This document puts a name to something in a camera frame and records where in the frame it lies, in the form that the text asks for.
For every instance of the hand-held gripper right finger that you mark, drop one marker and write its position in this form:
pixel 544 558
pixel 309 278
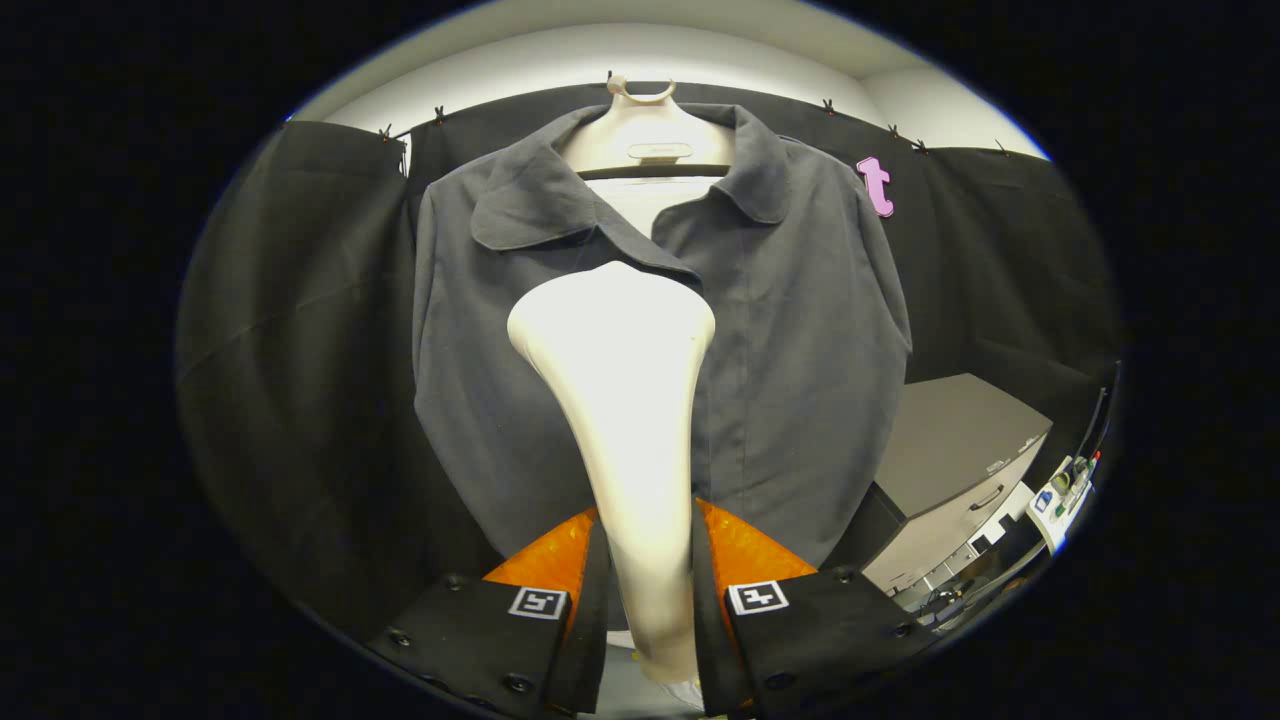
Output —
pixel 715 660

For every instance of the grey drawer cabinet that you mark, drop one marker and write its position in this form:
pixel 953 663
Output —
pixel 950 440

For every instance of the white side table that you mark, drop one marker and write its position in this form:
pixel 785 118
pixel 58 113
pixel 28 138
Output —
pixel 1055 510

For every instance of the cream mannequin hanger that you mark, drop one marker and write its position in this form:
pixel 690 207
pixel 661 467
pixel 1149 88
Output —
pixel 650 130

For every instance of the row of black clips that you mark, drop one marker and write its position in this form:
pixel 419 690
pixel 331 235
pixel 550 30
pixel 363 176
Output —
pixel 438 115

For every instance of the grey button shirt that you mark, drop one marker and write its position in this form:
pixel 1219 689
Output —
pixel 800 380

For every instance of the black backdrop cloth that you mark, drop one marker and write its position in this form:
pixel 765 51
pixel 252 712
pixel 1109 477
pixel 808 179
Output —
pixel 300 300

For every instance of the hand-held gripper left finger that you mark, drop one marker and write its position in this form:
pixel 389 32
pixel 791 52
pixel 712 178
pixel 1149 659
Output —
pixel 592 650

